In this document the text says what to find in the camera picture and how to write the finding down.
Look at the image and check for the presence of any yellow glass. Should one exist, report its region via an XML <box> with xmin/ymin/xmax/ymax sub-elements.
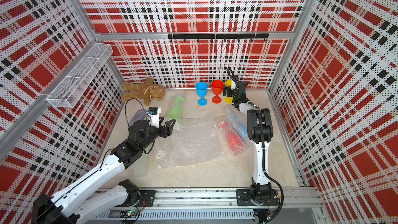
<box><xmin>223</xmin><ymin>80</ymin><xmax>233</xmax><ymax>104</ymax></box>

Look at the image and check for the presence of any red wine glass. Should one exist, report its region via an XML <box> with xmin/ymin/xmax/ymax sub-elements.
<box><xmin>211</xmin><ymin>80</ymin><xmax>224</xmax><ymax>104</ymax></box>

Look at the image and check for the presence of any blue wine glass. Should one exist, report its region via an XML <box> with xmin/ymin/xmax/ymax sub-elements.
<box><xmin>195</xmin><ymin>82</ymin><xmax>208</xmax><ymax>106</ymax></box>

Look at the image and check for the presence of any pink red glass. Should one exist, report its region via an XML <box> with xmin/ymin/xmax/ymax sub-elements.
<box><xmin>215</xmin><ymin>115</ymin><xmax>246</xmax><ymax>156</ymax></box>

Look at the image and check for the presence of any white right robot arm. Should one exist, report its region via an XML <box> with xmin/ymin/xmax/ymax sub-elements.
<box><xmin>223</xmin><ymin>79</ymin><xmax>284</xmax><ymax>208</ymax></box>

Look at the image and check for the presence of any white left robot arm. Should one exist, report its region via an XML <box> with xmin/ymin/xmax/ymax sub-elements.
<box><xmin>31</xmin><ymin>119</ymin><xmax>176</xmax><ymax>224</ymax></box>

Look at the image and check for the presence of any wrapped light blue glass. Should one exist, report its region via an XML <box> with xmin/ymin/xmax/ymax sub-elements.
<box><xmin>223</xmin><ymin>105</ymin><xmax>252</xmax><ymax>147</ymax></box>

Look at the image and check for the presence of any wrapped bright green glass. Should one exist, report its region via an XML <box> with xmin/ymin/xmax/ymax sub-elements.
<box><xmin>167</xmin><ymin>95</ymin><xmax>186</xmax><ymax>122</ymax></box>

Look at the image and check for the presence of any brown teddy bear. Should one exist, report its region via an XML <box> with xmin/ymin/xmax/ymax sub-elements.
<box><xmin>121</xmin><ymin>77</ymin><xmax>165</xmax><ymax>106</ymax></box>

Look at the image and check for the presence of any green circuit board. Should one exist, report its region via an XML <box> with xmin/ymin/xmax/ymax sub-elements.
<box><xmin>120</xmin><ymin>209</ymin><xmax>139</xmax><ymax>219</ymax></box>

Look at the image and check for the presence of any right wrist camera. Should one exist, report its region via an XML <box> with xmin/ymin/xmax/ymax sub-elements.
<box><xmin>231</xmin><ymin>81</ymin><xmax>236</xmax><ymax>90</ymax></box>

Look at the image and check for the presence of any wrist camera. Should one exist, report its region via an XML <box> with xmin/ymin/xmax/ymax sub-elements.
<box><xmin>147</xmin><ymin>107</ymin><xmax>161</xmax><ymax>128</ymax></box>
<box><xmin>231</xmin><ymin>81</ymin><xmax>236</xmax><ymax>90</ymax></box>

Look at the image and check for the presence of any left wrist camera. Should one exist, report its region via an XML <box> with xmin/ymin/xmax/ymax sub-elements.
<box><xmin>147</xmin><ymin>107</ymin><xmax>161</xmax><ymax>128</ymax></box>

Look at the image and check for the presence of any black wall hook rail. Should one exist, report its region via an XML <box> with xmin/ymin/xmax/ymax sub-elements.
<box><xmin>167</xmin><ymin>33</ymin><xmax>269</xmax><ymax>41</ymax></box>

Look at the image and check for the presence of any white wire mesh shelf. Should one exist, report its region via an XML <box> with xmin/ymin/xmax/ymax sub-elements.
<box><xmin>46</xmin><ymin>43</ymin><xmax>113</xmax><ymax>108</ymax></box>

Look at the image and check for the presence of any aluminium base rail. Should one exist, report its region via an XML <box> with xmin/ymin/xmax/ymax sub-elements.
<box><xmin>66</xmin><ymin>187</ymin><xmax>324</xmax><ymax>209</ymax></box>

